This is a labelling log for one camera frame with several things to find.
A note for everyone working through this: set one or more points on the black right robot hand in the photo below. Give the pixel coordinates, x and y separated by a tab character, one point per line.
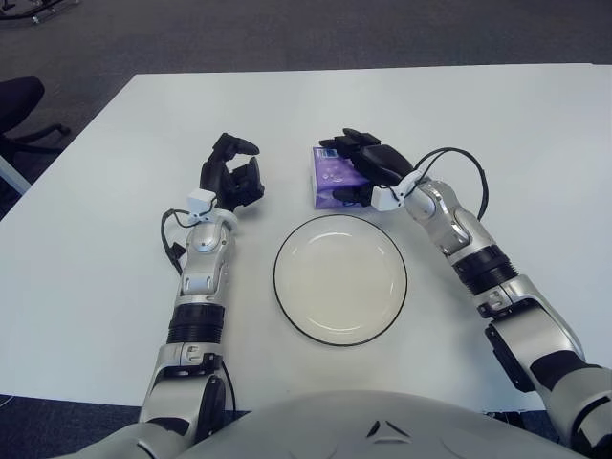
382	162

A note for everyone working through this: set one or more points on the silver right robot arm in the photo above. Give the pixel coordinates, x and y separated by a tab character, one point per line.
459	229

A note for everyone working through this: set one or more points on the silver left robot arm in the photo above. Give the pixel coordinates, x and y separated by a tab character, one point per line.
201	239

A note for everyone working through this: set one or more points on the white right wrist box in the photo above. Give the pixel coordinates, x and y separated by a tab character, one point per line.
382	197

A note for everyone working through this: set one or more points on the white plate with black rim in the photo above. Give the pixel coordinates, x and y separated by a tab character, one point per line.
339	282

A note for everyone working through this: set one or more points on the black wheeled frame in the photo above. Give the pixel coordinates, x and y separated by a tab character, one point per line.
19	10

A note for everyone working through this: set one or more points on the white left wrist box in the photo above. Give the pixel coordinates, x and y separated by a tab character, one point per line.
201	200

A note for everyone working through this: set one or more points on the black office chair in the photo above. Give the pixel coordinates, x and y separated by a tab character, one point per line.
16	93

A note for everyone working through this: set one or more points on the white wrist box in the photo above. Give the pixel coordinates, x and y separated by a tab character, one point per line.
201	200
382	197

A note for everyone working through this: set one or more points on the purple tissue paper pack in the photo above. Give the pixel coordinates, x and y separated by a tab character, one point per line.
334	174

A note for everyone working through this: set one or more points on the grey robot torso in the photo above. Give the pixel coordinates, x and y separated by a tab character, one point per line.
311	430

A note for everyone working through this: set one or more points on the white desk edge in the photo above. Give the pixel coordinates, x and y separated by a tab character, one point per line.
12	174

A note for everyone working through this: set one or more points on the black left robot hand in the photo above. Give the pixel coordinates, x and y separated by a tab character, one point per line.
215	174

